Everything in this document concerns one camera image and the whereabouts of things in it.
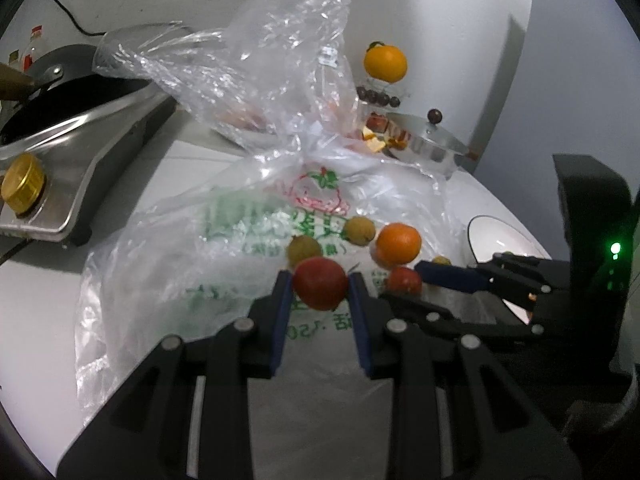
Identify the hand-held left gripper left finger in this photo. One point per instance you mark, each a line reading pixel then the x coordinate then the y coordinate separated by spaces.
pixel 282 320

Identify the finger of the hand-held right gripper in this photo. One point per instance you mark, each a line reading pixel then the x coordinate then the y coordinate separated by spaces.
pixel 480 327
pixel 450 277

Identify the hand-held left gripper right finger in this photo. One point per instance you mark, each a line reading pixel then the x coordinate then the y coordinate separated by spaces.
pixel 360 320

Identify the tan longan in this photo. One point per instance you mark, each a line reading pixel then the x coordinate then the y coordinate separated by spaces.
pixel 304 250
pixel 441 261
pixel 359 230

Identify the red cherry tomato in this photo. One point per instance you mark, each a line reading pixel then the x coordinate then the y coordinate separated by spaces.
pixel 404 280
pixel 320 284

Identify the white plate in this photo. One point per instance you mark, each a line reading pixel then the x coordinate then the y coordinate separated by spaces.
pixel 495 237

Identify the tangerine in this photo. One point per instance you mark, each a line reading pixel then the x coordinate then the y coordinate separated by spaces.
pixel 398 244

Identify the green printed plastic bag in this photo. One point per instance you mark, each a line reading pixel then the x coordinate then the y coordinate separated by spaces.
pixel 175 270

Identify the steel pot with lid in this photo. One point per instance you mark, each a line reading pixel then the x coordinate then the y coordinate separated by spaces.
pixel 430 145

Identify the grey refrigerator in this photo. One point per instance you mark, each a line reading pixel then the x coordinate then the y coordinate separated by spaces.
pixel 575 60

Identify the orange peel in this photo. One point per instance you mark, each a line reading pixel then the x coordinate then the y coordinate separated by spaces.
pixel 375 142

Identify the large orange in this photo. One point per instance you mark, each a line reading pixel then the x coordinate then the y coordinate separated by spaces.
pixel 385 62

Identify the steel concave induction stove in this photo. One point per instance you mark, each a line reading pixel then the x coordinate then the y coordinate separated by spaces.
pixel 90 160

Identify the clear plastic bag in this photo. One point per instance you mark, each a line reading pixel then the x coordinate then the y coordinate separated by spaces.
pixel 260 60

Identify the red sauce bottle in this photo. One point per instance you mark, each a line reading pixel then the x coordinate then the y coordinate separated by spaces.
pixel 34 45

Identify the cooking oil bottle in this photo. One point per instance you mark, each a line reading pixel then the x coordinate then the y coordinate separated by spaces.
pixel 14 57

